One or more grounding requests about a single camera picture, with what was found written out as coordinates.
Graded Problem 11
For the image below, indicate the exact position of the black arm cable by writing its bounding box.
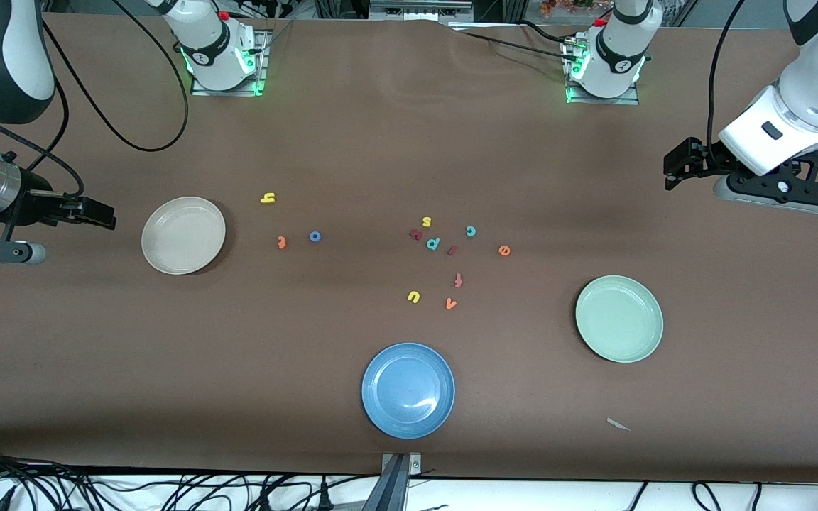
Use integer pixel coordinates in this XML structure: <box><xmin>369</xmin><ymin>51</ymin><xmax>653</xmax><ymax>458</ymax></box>
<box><xmin>0</xmin><ymin>0</ymin><xmax>191</xmax><ymax>199</ymax></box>
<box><xmin>707</xmin><ymin>0</ymin><xmax>746</xmax><ymax>160</ymax></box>

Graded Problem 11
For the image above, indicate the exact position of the orange decoration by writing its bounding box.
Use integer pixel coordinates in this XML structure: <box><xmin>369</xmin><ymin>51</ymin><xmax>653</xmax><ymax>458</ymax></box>
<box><xmin>539</xmin><ymin>0</ymin><xmax>598</xmax><ymax>16</ymax></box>

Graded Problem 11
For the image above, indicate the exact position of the green round plate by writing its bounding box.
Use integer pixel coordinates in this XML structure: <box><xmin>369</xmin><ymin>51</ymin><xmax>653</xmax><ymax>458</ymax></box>
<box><xmin>575</xmin><ymin>275</ymin><xmax>664</xmax><ymax>364</ymax></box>

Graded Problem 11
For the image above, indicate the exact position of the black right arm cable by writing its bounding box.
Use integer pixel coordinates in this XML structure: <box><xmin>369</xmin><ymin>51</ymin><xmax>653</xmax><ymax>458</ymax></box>
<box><xmin>0</xmin><ymin>0</ymin><xmax>191</xmax><ymax>199</ymax></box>

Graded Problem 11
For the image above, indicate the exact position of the beige brown round plate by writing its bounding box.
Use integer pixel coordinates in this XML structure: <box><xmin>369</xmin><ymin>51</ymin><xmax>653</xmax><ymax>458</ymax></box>
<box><xmin>141</xmin><ymin>197</ymin><xmax>227</xmax><ymax>275</ymax></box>

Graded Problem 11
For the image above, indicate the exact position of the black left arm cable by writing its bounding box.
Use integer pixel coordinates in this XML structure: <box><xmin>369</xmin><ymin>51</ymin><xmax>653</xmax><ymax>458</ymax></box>
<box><xmin>707</xmin><ymin>0</ymin><xmax>746</xmax><ymax>160</ymax></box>

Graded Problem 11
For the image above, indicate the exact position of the brown table cover sheet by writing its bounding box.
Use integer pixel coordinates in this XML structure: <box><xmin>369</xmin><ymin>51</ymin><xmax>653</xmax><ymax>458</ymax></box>
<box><xmin>0</xmin><ymin>13</ymin><xmax>818</xmax><ymax>483</ymax></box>

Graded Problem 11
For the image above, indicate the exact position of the black cable tangle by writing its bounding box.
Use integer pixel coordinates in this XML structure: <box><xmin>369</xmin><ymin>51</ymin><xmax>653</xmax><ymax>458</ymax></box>
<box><xmin>0</xmin><ymin>444</ymin><xmax>381</xmax><ymax>511</ymax></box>

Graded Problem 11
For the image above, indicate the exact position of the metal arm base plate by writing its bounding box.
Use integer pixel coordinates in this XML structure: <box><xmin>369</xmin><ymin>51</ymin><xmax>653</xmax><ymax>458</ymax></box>
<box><xmin>565</xmin><ymin>39</ymin><xmax>640</xmax><ymax>106</ymax></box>
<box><xmin>191</xmin><ymin>28</ymin><xmax>269</xmax><ymax>97</ymax></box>

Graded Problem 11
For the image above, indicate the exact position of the black cable on table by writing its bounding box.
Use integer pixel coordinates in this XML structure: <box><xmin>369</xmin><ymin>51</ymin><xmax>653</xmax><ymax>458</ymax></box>
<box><xmin>452</xmin><ymin>27</ymin><xmax>580</xmax><ymax>63</ymax></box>
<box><xmin>519</xmin><ymin>20</ymin><xmax>580</xmax><ymax>45</ymax></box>

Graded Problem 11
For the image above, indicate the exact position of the blue round plate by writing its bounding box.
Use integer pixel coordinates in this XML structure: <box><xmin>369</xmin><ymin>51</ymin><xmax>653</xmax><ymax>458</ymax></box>
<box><xmin>361</xmin><ymin>343</ymin><xmax>456</xmax><ymax>439</ymax></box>

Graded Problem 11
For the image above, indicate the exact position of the aluminium frame profile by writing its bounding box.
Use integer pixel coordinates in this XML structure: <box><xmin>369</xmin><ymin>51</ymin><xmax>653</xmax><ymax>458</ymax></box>
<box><xmin>369</xmin><ymin>0</ymin><xmax>475</xmax><ymax>22</ymax></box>

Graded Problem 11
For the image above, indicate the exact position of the grey metal camera stand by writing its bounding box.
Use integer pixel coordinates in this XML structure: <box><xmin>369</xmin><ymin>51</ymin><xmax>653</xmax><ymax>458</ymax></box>
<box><xmin>361</xmin><ymin>452</ymin><xmax>424</xmax><ymax>511</ymax></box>

